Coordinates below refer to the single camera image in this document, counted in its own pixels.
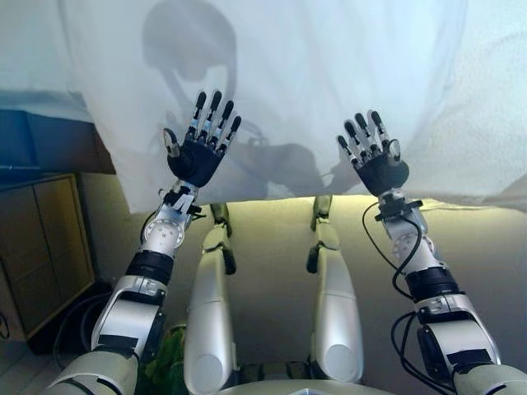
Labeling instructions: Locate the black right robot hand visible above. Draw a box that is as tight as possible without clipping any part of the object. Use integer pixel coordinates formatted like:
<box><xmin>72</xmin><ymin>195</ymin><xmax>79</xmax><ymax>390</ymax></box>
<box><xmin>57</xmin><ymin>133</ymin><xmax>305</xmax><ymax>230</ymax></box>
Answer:
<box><xmin>336</xmin><ymin>109</ymin><xmax>410</xmax><ymax>197</ymax></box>

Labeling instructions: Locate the white duvet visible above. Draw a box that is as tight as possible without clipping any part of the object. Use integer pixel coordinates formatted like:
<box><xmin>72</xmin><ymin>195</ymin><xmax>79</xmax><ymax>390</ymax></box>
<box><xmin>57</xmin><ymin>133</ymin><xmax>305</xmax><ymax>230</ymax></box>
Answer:
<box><xmin>57</xmin><ymin>0</ymin><xmax>527</xmax><ymax>215</ymax></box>

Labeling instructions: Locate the silver right robot leg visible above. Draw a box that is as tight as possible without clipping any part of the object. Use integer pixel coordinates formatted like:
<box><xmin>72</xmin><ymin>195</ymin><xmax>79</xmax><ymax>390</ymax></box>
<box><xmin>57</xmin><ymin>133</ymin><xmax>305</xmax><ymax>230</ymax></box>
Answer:
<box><xmin>306</xmin><ymin>195</ymin><xmax>366</xmax><ymax>386</ymax></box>

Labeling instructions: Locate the silver robot torso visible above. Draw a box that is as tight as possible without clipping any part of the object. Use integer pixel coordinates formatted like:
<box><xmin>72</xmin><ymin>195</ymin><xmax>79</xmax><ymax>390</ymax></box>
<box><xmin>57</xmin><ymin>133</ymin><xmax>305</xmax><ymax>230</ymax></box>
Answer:
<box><xmin>220</xmin><ymin>361</ymin><xmax>374</xmax><ymax>395</ymax></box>

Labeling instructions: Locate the green crumpled object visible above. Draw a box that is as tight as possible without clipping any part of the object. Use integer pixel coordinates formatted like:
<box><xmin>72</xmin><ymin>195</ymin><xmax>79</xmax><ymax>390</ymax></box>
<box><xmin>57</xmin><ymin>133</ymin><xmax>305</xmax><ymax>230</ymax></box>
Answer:
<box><xmin>150</xmin><ymin>323</ymin><xmax>189</xmax><ymax>395</ymax></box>

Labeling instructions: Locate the brown wooden nightstand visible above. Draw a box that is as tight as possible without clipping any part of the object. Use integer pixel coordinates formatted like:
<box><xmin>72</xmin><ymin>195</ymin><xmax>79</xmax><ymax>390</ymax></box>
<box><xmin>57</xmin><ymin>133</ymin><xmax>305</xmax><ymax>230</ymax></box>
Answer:
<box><xmin>0</xmin><ymin>172</ymin><xmax>96</xmax><ymax>342</ymax></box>

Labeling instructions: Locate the white sheeted mattress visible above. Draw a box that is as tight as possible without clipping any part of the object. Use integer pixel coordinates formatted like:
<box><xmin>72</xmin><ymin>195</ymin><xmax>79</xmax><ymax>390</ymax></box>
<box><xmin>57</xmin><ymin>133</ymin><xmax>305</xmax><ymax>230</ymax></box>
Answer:
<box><xmin>0</xmin><ymin>0</ymin><xmax>90</xmax><ymax>112</ymax></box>

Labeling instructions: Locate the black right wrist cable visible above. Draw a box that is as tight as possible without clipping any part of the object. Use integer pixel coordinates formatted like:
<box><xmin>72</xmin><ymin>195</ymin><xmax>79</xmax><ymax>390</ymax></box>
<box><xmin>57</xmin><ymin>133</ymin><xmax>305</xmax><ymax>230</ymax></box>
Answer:
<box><xmin>361</xmin><ymin>205</ymin><xmax>425</xmax><ymax>383</ymax></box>

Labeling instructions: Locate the brown upholstered bed frame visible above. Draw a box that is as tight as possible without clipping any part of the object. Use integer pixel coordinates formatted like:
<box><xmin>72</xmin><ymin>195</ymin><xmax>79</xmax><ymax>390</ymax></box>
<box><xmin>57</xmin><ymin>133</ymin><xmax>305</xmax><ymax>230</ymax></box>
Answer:
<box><xmin>0</xmin><ymin>92</ymin><xmax>119</xmax><ymax>174</ymax></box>

